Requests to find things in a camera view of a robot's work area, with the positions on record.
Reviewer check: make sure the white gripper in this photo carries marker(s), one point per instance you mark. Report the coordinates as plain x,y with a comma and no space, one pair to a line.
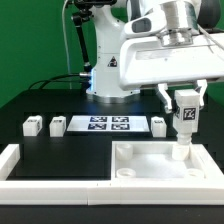
144,63

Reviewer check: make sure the white square table top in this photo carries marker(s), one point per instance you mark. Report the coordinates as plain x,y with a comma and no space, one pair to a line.
151,164

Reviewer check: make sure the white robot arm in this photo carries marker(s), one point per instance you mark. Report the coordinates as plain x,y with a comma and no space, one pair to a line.
164,43

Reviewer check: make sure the white U-shaped obstacle fence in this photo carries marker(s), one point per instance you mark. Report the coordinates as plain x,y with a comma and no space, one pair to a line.
94,192

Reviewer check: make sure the white AprilTag base plate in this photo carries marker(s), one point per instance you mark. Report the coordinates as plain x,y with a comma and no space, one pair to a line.
86,123

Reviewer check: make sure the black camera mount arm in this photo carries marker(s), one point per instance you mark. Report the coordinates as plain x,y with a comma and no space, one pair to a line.
79,18

